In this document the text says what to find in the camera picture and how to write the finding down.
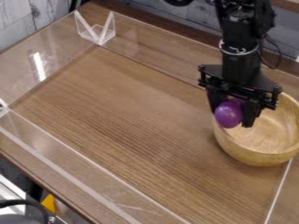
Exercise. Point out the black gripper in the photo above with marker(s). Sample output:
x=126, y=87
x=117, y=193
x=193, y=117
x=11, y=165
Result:
x=238, y=78

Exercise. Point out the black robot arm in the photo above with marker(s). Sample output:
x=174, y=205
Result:
x=245, y=21

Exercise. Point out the light wooden bowl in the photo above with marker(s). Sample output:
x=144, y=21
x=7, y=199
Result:
x=270, y=143

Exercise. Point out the purple toy eggplant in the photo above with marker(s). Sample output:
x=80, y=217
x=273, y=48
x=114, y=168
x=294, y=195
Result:
x=229, y=113

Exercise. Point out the yellow black device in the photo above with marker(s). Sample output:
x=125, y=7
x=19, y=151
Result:
x=50, y=205

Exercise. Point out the clear acrylic barrier wall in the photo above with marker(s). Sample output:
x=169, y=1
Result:
x=108, y=123

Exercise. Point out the clear acrylic corner bracket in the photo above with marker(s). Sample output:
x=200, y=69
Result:
x=100, y=34

